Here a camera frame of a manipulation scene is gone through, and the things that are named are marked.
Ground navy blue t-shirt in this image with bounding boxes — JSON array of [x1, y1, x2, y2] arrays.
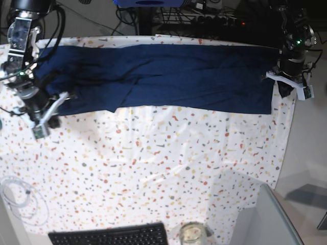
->
[[36, 44, 279, 115]]

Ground coiled white cable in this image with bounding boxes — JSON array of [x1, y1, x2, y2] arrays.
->
[[0, 175, 50, 227]]

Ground black computer keyboard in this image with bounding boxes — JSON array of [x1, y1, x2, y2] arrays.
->
[[48, 223, 168, 245]]

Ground terrazzo pattern table cloth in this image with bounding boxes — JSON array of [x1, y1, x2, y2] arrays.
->
[[1, 35, 296, 244]]

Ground grey monitor back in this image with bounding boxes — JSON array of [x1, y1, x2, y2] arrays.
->
[[230, 184, 303, 245]]

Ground clear glass jar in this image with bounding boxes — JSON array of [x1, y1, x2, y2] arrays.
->
[[179, 222, 207, 245]]

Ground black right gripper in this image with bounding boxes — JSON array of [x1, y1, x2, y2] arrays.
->
[[21, 88, 61, 129]]

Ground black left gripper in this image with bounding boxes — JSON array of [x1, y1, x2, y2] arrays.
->
[[277, 57, 305, 98]]

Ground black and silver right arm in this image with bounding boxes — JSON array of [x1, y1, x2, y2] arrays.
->
[[1, 1, 68, 132]]

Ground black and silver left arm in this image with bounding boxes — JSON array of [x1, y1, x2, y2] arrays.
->
[[266, 1, 317, 101]]

